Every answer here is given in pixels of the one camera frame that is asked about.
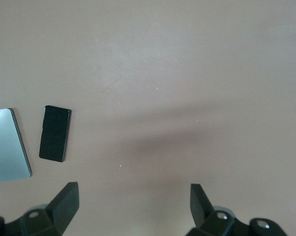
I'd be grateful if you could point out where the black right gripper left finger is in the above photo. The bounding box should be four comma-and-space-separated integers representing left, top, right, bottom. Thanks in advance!
0, 181, 80, 236

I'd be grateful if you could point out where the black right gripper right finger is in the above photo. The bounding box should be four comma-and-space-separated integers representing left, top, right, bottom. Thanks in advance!
185, 183, 288, 236

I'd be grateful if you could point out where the black smartphone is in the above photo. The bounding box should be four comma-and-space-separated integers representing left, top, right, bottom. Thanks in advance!
38, 105, 73, 163

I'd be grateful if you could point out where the silver closed laptop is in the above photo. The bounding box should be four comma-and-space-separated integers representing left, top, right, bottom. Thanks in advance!
0, 108, 33, 185

